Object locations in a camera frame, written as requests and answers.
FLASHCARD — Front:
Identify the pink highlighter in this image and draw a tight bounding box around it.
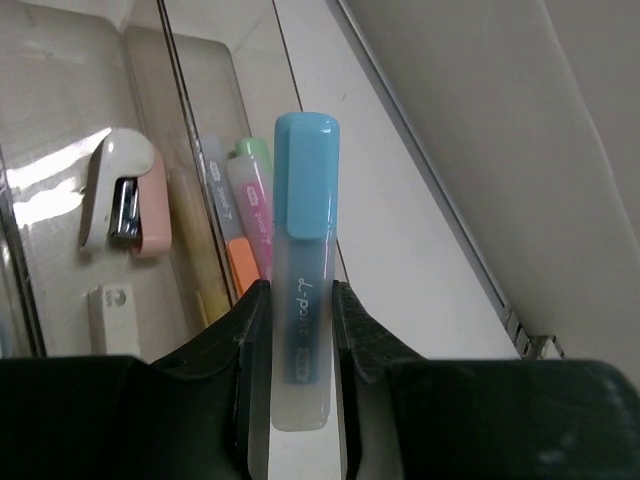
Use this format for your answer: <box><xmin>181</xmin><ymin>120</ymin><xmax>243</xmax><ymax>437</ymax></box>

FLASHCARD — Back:
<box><xmin>226</xmin><ymin>154</ymin><xmax>273</xmax><ymax>280</ymax></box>

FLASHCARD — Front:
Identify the aluminium rail right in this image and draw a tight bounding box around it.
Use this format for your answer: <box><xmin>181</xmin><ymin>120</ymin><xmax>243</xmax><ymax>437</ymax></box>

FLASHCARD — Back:
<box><xmin>329</xmin><ymin>0</ymin><xmax>566</xmax><ymax>359</ymax></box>

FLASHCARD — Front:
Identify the blue highlighter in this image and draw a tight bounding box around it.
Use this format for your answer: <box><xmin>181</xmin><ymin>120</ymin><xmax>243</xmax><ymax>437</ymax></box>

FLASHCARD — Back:
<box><xmin>271</xmin><ymin>112</ymin><xmax>340</xmax><ymax>432</ymax></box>

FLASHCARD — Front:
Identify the green highlighter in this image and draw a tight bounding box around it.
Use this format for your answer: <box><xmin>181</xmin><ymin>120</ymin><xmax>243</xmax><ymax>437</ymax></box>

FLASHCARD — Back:
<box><xmin>235</xmin><ymin>137</ymin><xmax>273</xmax><ymax>175</ymax></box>

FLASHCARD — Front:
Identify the clear three-compartment organizer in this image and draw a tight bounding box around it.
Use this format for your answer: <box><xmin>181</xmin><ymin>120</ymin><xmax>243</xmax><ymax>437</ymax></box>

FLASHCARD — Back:
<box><xmin>1</xmin><ymin>1</ymin><xmax>299</xmax><ymax>360</ymax></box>

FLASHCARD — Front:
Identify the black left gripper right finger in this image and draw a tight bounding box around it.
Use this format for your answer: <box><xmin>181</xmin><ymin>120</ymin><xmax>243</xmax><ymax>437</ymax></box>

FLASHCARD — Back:
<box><xmin>332</xmin><ymin>281</ymin><xmax>421</xmax><ymax>479</ymax></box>

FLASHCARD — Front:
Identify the orange highlighter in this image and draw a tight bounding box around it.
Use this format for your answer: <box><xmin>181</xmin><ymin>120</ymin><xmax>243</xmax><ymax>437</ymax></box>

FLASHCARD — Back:
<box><xmin>201</xmin><ymin>135</ymin><xmax>260</xmax><ymax>297</ymax></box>

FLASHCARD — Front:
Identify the yellow highlighter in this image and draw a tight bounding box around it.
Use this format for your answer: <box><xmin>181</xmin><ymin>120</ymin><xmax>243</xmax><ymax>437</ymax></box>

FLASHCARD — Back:
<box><xmin>168</xmin><ymin>167</ymin><xmax>230</xmax><ymax>327</ymax></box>

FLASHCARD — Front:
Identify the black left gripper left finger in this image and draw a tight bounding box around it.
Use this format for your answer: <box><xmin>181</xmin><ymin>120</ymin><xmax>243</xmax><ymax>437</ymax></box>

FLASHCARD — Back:
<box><xmin>147</xmin><ymin>281</ymin><xmax>272</xmax><ymax>479</ymax></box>

